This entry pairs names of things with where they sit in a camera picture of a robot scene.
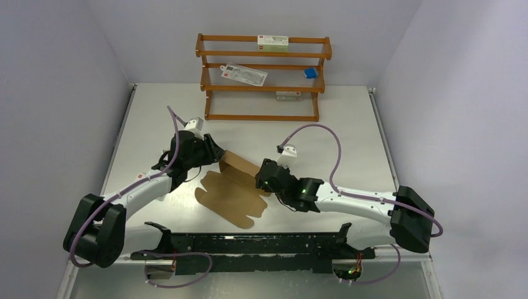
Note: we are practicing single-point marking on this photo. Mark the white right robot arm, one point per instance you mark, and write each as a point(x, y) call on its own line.
point(400, 217)

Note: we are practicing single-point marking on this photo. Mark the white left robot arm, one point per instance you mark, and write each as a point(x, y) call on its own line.
point(99, 232)

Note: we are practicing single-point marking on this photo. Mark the brown cardboard box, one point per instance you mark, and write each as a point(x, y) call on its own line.
point(231, 192)

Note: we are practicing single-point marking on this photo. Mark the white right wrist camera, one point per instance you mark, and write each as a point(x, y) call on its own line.
point(288, 155)

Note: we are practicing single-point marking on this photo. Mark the orange wooden shelf rack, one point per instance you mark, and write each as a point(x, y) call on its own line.
point(234, 63)

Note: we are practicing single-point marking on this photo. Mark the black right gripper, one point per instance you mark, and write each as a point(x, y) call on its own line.
point(259, 184)

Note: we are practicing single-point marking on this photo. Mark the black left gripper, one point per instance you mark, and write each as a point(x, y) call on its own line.
point(216, 153)

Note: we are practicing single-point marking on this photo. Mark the white flat package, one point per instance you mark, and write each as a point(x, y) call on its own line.
point(244, 75)

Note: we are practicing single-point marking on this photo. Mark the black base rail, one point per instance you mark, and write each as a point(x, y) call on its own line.
point(314, 251)

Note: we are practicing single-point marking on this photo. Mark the small blue object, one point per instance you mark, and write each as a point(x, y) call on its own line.
point(311, 73)

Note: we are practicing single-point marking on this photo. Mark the small box lower shelf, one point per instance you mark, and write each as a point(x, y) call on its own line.
point(288, 96)

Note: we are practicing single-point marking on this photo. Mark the green white box top shelf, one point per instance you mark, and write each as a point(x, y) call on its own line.
point(271, 43)

